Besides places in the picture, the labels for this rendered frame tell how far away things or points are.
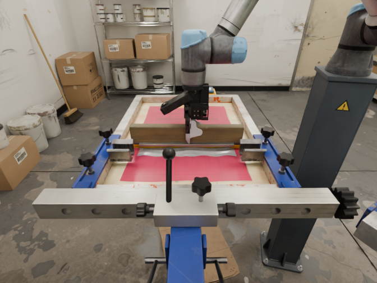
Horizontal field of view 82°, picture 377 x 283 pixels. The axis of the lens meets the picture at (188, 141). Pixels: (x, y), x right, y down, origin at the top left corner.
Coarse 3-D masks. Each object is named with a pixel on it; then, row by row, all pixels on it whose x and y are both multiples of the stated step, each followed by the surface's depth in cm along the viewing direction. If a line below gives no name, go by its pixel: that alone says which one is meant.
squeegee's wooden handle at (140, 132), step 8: (136, 128) 76; (144, 128) 76; (152, 128) 76; (160, 128) 76; (168, 128) 76; (176, 128) 76; (184, 128) 76; (200, 128) 76; (208, 128) 76; (216, 128) 76; (224, 128) 76; (232, 128) 76; (240, 128) 76; (136, 136) 78; (144, 136) 78; (152, 136) 78; (160, 136) 78; (168, 136) 78; (176, 136) 78; (184, 136) 78; (200, 136) 78; (208, 136) 78; (216, 136) 78; (224, 136) 78; (232, 136) 78; (240, 136) 78
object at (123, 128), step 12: (144, 96) 122; (156, 96) 122; (168, 96) 122; (216, 96) 122; (228, 96) 122; (132, 108) 107; (240, 108) 107; (132, 120) 101; (240, 120) 103; (252, 120) 96; (120, 132) 86; (252, 132) 86; (108, 168) 70; (264, 168) 71
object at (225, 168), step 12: (216, 108) 116; (228, 120) 104; (204, 156) 78; (228, 156) 78; (240, 156) 78; (192, 168) 72; (204, 168) 72; (216, 168) 72; (228, 168) 72; (240, 168) 72; (216, 180) 67; (228, 180) 67; (240, 180) 67
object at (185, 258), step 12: (180, 228) 42; (192, 228) 42; (180, 240) 40; (192, 240) 40; (180, 252) 38; (192, 252) 38; (168, 264) 36; (180, 264) 36; (192, 264) 36; (168, 276) 35; (180, 276) 35; (192, 276) 35
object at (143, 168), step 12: (156, 108) 116; (180, 108) 116; (132, 156) 78; (144, 156) 78; (132, 168) 72; (144, 168) 72; (156, 168) 72; (180, 168) 72; (120, 180) 67; (132, 180) 67; (144, 180) 67; (156, 180) 67; (180, 180) 67
